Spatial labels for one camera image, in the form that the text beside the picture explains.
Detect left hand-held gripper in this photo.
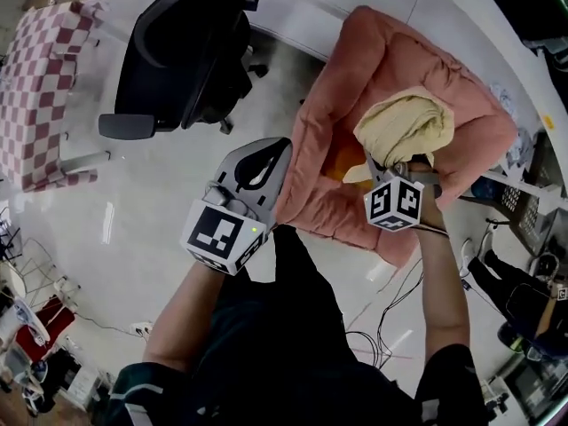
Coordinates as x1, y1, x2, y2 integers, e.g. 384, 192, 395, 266
178, 137, 295, 277

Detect pink white checkered sofa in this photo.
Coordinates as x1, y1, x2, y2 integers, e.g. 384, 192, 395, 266
0, 0, 113, 194

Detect pink cushioned seat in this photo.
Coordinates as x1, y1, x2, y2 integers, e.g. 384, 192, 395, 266
273, 5, 520, 271

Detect black floor cables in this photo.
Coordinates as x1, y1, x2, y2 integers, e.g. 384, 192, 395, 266
343, 257, 430, 370

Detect person's dark clothed torso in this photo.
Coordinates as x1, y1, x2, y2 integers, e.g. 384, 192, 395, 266
103, 225, 490, 426

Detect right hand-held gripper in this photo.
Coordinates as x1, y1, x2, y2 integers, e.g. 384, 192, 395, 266
363, 152, 441, 232

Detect white power strip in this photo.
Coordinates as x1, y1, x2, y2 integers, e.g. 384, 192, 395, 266
129, 320, 155, 339

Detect black plastic crate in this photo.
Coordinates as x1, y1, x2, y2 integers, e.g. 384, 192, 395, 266
499, 130, 563, 257

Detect black office chair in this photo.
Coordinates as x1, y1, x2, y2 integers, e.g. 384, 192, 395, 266
98, 0, 280, 141

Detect person's right forearm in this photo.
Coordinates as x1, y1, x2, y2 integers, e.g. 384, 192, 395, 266
412, 191, 471, 375

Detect pale yellow cloth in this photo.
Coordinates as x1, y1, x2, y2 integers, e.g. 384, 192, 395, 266
343, 85, 456, 185

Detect white wire rack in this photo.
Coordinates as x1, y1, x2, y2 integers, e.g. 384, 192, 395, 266
15, 236, 83, 312

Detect red cloth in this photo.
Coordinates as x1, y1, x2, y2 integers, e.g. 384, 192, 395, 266
14, 304, 77, 351

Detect person's left forearm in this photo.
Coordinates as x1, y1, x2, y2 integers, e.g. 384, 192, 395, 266
141, 259, 249, 375

